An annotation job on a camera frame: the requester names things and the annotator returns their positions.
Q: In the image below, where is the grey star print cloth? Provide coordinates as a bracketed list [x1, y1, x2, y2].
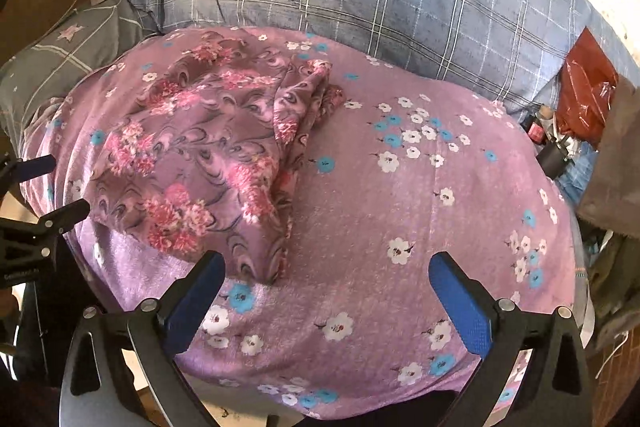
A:
[0, 0, 161, 142]

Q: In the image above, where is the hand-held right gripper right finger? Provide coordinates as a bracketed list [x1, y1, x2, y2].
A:
[429, 251, 598, 427]

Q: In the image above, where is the blue denim cloth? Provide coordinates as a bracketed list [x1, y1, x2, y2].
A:
[555, 147, 598, 202]

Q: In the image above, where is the purple floral print garment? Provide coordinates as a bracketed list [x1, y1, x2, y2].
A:
[82, 29, 347, 285]

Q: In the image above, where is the black cylindrical container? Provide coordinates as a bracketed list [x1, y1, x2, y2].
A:
[537, 139, 573, 178]

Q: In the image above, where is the olive green cloth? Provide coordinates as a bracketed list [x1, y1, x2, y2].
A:
[585, 227, 640, 343]

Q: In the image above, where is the grey-brown cloth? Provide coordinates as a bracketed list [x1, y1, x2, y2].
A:
[575, 74, 640, 228]

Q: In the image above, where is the red plastic bag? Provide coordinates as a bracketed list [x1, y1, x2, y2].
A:
[556, 29, 621, 148]

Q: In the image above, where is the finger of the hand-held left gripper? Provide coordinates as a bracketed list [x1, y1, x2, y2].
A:
[0, 154, 57, 185]
[0, 199, 91, 258]

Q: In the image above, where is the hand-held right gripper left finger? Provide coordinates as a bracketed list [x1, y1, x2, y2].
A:
[59, 251, 227, 427]

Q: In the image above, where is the purple flowered bed sheet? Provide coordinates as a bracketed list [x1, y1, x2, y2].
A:
[20, 26, 583, 420]

